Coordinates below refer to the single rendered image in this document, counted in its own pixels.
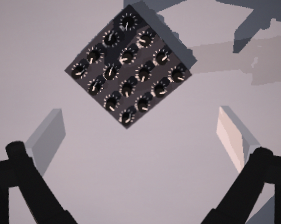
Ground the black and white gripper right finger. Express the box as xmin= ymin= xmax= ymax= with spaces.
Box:
xmin=201 ymin=106 xmax=281 ymax=224

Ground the dark grey knob box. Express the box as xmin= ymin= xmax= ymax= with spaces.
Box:
xmin=64 ymin=4 xmax=192 ymax=129

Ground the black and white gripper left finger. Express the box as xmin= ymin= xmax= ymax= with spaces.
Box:
xmin=0 ymin=108 xmax=78 ymax=224

